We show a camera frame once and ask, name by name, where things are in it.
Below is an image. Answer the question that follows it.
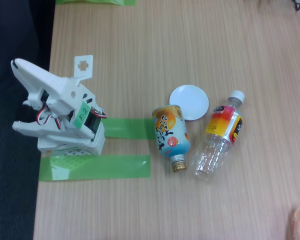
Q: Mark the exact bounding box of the long green tape strip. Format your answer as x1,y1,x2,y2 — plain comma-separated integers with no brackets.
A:
38,154,151,182

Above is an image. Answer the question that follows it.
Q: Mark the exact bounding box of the orange blue aluminium bottle can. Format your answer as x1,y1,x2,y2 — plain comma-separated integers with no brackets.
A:
151,104,192,174

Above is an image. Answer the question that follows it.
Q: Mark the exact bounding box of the green plastic sheet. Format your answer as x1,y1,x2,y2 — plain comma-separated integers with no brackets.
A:
55,0,137,7

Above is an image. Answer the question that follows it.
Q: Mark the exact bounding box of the clear plastic bottle orange label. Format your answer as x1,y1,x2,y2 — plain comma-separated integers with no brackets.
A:
189,89,246,185

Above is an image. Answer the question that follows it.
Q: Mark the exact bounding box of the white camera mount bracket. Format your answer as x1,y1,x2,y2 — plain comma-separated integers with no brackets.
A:
71,54,94,82

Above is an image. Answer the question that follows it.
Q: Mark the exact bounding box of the small white round plate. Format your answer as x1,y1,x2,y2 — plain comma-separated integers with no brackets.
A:
169,84,210,121

